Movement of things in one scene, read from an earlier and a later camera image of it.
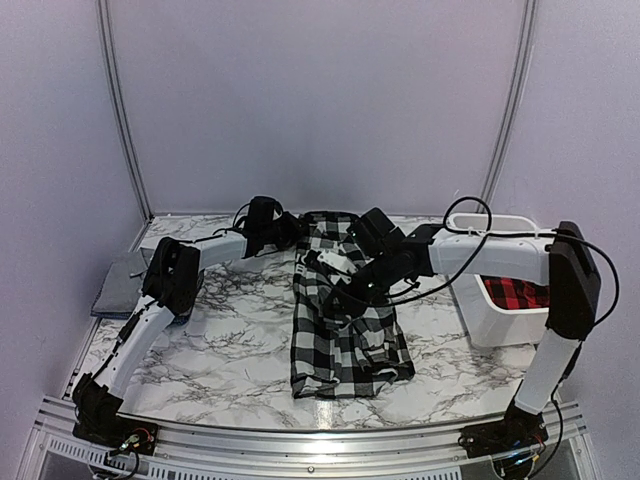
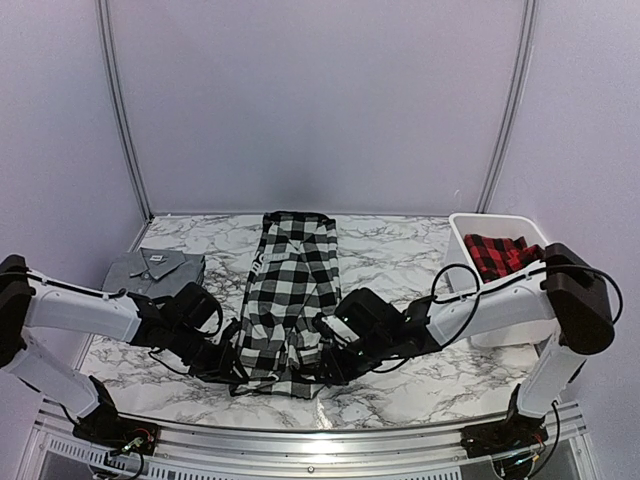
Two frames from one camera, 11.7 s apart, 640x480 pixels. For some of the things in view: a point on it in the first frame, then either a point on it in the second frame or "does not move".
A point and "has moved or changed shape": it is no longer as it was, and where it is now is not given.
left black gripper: (293, 231) to (221, 368)
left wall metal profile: (111, 50) does not move
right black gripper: (350, 305) to (341, 374)
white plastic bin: (496, 328) does not move
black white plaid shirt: (359, 353) has moved or changed shape
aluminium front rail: (559, 450) does not move
